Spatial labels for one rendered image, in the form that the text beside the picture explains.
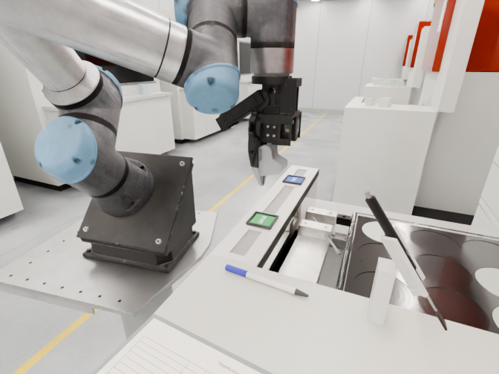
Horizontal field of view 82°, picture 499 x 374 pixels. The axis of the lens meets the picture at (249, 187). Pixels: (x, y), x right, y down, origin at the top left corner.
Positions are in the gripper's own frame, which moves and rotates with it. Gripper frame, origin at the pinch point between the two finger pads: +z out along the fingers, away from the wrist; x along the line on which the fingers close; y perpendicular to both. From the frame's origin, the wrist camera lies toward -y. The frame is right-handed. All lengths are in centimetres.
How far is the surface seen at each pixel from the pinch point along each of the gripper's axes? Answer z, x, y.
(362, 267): 16.0, 0.9, 22.6
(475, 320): 16.1, -5.8, 40.1
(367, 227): 16.0, 17.9, 22.6
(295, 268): 18.0, -2.5, 9.7
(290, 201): 10.0, 12.6, 3.8
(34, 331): 106, 4, -125
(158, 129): 63, 267, -255
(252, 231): 10.5, -3.8, 0.3
